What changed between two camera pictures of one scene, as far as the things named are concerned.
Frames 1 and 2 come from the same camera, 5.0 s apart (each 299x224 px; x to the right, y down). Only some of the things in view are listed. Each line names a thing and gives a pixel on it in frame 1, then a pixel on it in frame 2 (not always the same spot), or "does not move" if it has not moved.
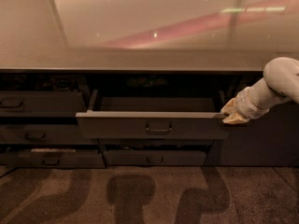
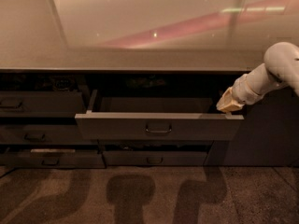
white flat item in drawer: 53,150 does not move
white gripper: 247,105 to 240,90
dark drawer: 152,117 does not move
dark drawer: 42,103 does not move
